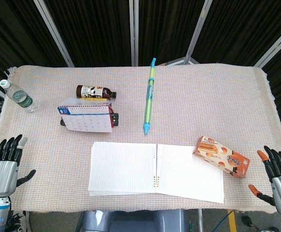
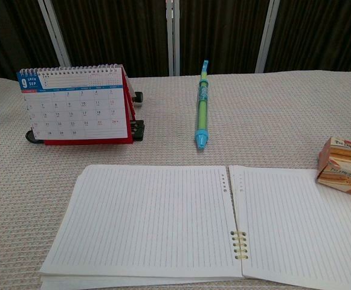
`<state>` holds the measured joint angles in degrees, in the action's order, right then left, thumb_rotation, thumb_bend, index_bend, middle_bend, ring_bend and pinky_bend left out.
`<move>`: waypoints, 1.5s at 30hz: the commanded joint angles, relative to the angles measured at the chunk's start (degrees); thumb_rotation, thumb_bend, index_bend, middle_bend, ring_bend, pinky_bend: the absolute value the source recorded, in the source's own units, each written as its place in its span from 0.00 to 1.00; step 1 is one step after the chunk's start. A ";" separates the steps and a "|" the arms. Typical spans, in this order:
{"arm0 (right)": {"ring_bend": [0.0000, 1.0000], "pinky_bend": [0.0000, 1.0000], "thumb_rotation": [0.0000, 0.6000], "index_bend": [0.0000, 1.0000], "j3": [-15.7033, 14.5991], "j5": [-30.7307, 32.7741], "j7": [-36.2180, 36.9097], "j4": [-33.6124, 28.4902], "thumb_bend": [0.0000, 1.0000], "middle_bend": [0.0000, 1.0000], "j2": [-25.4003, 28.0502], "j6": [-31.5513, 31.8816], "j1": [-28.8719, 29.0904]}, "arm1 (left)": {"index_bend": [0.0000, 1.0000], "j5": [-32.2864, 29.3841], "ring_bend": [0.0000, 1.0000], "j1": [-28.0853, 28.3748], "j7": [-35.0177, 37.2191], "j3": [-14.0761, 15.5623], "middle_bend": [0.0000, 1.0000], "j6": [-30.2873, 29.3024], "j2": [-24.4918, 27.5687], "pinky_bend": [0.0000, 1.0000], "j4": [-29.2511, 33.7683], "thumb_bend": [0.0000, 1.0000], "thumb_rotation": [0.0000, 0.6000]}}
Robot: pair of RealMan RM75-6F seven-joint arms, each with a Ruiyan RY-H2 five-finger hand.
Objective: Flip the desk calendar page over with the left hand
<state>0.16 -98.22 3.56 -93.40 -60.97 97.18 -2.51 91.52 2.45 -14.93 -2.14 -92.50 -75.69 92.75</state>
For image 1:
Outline white spiral desk calendar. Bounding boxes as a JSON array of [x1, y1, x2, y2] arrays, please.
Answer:
[[57, 102, 114, 133]]

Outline black floor item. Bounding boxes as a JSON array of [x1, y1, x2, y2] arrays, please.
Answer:
[[241, 215, 253, 227]]

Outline large green blue pen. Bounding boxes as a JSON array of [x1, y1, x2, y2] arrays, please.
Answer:
[[143, 58, 157, 135]]

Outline orange biscuit box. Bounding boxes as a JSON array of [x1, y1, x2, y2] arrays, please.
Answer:
[[192, 135, 251, 179]]

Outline clear plastic water bottle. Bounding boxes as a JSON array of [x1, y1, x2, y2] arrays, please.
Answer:
[[0, 79, 38, 113]]

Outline yellow pencil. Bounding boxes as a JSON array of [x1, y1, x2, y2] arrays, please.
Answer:
[[79, 97, 108, 102]]

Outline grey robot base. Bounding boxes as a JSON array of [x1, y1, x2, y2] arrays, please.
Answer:
[[77, 209, 189, 232]]

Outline metal table leg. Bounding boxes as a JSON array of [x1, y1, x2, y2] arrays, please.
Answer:
[[197, 209, 204, 232]]

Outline white shoe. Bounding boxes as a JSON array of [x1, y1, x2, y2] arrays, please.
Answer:
[[11, 210, 31, 232]]

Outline brown drink bottle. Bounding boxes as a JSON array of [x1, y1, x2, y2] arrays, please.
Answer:
[[76, 85, 117, 100]]

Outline blue cable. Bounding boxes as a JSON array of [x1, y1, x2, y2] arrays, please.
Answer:
[[221, 209, 235, 232]]

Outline open white lined notebook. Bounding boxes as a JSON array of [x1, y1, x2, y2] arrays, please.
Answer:
[[88, 141, 225, 204]]

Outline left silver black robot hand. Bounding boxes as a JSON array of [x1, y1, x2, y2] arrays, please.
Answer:
[[0, 134, 37, 198]]

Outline pink woven tablecloth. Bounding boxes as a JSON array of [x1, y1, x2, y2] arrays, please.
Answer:
[[0, 64, 281, 215]]

